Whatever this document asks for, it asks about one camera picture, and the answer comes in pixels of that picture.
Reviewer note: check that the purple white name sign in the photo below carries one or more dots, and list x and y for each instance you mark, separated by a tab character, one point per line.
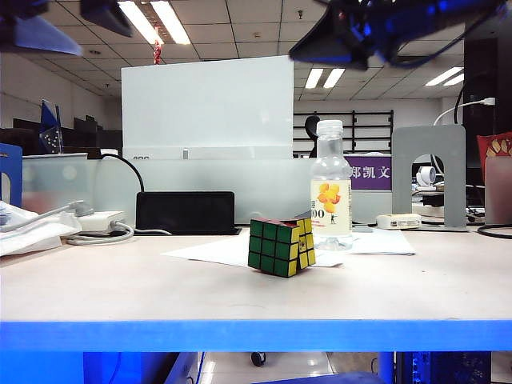
372	174

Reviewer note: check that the clear C100 lemon drink bottle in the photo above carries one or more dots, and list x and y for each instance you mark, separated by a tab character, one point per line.
331	180

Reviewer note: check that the dark cubicle divider row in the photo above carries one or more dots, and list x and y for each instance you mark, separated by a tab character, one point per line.
88	136

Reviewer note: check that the blue patterned flag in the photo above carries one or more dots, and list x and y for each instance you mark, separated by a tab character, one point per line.
50	128

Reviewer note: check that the blue table frame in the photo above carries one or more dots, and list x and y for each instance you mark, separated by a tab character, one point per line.
256	336

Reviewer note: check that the black caster wheel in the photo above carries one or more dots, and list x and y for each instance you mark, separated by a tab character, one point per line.
259	359

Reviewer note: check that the white paper sheet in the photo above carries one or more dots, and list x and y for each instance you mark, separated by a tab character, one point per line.
380	242
208	250

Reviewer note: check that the ceiling fluorescent light panel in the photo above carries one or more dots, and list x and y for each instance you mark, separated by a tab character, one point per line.
314	78
444	76
172	24

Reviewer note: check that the grey metal bookend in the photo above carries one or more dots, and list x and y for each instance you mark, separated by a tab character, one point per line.
402	180

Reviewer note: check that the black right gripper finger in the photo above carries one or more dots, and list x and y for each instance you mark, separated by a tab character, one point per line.
324	44

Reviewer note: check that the white power adapter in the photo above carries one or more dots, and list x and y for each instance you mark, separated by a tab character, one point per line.
400	221

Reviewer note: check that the white power strip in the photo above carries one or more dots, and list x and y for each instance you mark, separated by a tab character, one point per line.
104	219

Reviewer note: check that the black computer case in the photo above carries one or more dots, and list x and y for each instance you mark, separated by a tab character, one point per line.
440	368

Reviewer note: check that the black monitor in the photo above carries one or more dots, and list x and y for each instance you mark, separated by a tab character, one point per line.
484	100

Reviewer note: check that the black flip-up desk socket box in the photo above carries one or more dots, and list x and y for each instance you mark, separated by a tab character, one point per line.
184	212

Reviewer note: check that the red snack bag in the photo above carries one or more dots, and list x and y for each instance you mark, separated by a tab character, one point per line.
496	148

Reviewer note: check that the white AOC monitor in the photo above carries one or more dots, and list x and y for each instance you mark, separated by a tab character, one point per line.
208	112

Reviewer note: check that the white desk fan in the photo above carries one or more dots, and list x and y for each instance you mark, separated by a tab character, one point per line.
426	176

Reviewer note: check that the frosted glass desk partition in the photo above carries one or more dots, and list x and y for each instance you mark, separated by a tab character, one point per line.
260	188
498	192

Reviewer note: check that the translucent printed plastic bag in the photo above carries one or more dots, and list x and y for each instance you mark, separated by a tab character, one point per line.
32	236

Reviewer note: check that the multicoloured Rubik's cube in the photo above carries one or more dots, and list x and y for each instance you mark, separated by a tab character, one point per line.
272	248

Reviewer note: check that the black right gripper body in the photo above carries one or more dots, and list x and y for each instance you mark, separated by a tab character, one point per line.
372	32

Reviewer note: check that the grey stapler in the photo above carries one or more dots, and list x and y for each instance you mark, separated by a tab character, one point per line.
305	214

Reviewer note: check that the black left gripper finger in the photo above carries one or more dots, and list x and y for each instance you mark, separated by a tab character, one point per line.
44	38
106	16

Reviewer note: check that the red figurine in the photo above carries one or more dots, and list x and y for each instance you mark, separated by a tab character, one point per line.
158	54

